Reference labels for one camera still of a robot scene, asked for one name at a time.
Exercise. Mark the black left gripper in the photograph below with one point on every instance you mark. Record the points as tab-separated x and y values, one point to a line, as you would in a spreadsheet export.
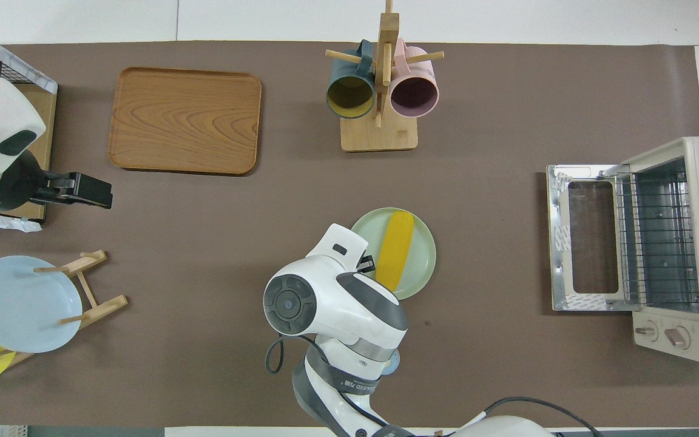
3	185

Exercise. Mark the yellow corn cob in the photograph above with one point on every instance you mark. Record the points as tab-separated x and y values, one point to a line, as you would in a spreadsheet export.
397	249

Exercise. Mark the pale green plate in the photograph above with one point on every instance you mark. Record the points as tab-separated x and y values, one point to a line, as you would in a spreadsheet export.
425	255

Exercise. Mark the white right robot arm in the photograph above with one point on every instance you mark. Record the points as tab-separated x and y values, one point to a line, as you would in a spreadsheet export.
325	303

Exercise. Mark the cream oven control knob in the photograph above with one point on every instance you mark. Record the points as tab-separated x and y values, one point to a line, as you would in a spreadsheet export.
647	331
678	337

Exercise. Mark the small blue call bell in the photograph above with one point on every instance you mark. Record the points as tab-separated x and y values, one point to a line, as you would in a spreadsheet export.
394	363

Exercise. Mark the wooden plate rack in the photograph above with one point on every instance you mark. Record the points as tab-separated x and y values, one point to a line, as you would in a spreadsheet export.
104	306

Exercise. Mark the wooden mug tree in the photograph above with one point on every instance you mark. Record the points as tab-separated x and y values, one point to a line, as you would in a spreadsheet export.
380	136

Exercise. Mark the white checked cloth liner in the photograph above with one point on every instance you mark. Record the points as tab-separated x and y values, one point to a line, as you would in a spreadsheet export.
28	68

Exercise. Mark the light blue plate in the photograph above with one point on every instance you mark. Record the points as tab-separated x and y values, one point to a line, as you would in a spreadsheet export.
16	309

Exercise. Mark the brown wooden tray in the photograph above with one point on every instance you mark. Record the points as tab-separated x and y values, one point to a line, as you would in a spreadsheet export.
185	121

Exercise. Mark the brown table mat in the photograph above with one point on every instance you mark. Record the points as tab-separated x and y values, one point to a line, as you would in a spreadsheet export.
204	273

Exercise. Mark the dark blue mug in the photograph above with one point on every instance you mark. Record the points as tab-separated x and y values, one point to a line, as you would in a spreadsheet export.
349	97

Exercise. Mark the pink mug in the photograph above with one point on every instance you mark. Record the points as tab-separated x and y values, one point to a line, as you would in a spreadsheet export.
415	97

